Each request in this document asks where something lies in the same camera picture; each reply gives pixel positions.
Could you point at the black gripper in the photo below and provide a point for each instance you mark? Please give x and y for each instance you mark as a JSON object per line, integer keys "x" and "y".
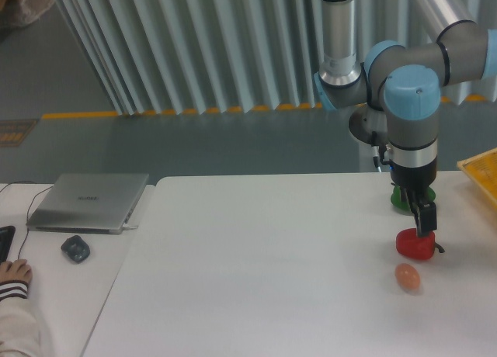
{"x": 416, "y": 182}

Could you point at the white sleeved forearm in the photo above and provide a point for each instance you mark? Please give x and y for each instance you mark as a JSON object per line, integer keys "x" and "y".
{"x": 20, "y": 330}

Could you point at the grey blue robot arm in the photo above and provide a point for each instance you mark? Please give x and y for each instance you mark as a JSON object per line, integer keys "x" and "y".
{"x": 405, "y": 84}

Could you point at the person's hand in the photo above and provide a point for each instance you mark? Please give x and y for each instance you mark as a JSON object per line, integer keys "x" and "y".
{"x": 17, "y": 271}

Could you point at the green bell pepper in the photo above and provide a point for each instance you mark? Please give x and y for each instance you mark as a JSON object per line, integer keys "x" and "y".
{"x": 397, "y": 197}

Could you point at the red bell pepper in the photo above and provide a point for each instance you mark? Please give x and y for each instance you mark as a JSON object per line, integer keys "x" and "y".
{"x": 410, "y": 245}

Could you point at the brown egg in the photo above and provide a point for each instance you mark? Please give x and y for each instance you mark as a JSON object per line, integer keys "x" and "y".
{"x": 407, "y": 277}

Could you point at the yellow basket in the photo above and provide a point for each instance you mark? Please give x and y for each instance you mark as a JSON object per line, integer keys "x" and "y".
{"x": 481, "y": 170}

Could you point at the white folding partition screen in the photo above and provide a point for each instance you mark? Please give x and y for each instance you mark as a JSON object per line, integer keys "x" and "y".
{"x": 181, "y": 56}

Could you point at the silver laptop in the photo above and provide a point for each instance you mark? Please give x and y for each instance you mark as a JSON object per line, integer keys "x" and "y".
{"x": 89, "y": 203}

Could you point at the black computer mouse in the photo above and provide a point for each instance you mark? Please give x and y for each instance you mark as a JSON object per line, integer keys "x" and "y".
{"x": 76, "y": 249}

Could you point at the black keyboard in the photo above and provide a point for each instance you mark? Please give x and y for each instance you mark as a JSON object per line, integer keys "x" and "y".
{"x": 7, "y": 234}

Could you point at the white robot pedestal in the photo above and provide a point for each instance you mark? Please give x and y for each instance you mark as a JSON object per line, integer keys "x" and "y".
{"x": 368, "y": 127}

